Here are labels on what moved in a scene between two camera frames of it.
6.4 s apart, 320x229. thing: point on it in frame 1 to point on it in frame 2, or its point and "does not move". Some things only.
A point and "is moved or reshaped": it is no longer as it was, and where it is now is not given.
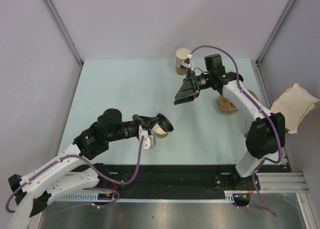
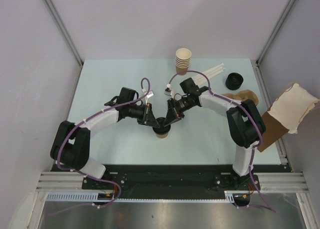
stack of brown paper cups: x=181 y=54 does not move
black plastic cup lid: x=165 y=123 is moved or reshaped
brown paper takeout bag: x=294 y=103 does not move
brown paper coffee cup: x=159 y=132 is moved or reshaped
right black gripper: x=190 y=90 to x=173 y=114
